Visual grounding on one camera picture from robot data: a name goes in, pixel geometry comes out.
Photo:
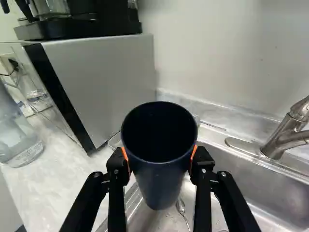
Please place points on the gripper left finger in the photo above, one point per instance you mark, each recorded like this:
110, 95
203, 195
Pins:
116, 191

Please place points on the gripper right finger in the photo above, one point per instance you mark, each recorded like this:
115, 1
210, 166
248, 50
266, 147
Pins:
205, 191

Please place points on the dark blue cup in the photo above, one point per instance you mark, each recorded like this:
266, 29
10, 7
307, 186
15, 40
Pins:
158, 154

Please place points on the stainless steel sink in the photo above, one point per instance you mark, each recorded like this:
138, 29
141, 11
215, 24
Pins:
241, 183

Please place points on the silver tap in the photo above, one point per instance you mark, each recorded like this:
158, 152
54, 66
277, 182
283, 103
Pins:
282, 130

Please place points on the silver box appliance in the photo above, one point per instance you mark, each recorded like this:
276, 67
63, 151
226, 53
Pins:
101, 89

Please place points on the clear water pitcher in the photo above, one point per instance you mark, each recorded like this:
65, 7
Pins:
14, 135

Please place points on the black coffee machine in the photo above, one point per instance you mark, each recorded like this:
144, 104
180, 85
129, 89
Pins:
72, 17

